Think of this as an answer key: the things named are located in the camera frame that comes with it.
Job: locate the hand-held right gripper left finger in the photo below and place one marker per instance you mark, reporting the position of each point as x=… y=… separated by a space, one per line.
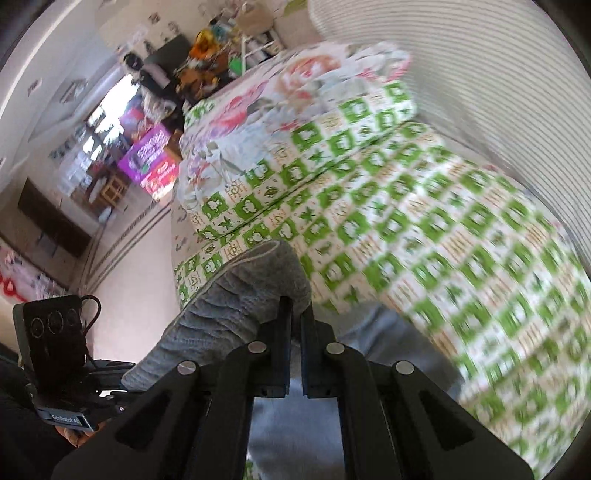
x=279 y=360

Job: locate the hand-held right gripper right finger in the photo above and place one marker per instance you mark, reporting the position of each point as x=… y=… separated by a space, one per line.
x=314 y=360

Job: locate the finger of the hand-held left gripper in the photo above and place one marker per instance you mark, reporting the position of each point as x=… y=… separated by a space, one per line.
x=108 y=367
x=111 y=400

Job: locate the grey pants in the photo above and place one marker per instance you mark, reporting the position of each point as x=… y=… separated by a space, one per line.
x=231 y=300

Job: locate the person's left hand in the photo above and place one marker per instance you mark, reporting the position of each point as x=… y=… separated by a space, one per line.
x=71 y=436

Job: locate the dark low cabinet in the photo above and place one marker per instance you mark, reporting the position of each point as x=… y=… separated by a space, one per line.
x=51 y=221

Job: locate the green patterned bed sheet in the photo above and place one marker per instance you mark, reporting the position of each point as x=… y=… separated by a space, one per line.
x=438 y=254

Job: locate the wooden chair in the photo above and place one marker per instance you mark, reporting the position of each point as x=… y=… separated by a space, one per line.
x=113 y=190

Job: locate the purple printed box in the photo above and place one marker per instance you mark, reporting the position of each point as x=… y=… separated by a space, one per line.
x=147 y=157

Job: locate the green patterned folded quilt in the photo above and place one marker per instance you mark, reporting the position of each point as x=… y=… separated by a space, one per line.
x=323 y=138

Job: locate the floral pillow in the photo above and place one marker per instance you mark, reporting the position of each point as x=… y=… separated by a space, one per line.
x=277 y=92

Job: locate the brown plush toy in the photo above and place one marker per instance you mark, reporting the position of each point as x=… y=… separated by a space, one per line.
x=194 y=79

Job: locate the white shelf rack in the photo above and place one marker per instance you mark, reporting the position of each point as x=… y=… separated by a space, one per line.
x=249 y=50

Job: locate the black monitor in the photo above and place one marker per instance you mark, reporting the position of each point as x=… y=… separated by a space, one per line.
x=171 y=53

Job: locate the orange plush toy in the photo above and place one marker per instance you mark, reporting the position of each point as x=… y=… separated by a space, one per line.
x=203 y=45

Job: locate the woven tote bag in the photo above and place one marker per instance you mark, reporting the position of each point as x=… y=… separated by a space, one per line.
x=254 y=19

